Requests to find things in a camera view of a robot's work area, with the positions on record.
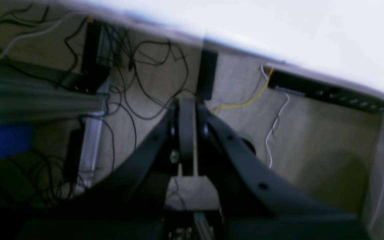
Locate black power strip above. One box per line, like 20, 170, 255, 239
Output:
268, 70, 384, 113

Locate yellow floor cable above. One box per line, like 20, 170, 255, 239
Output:
211, 67, 274, 114

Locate black table bracket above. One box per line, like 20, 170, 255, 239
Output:
196, 50, 218, 101

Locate white floor cable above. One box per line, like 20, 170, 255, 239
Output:
261, 64, 290, 169

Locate aluminium frame rails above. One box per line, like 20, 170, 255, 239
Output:
0, 73, 112, 187

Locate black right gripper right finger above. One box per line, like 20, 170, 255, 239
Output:
197, 102, 359, 230

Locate blue box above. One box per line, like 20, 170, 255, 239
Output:
0, 123, 34, 160

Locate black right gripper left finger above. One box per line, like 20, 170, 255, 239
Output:
76, 100, 179, 214

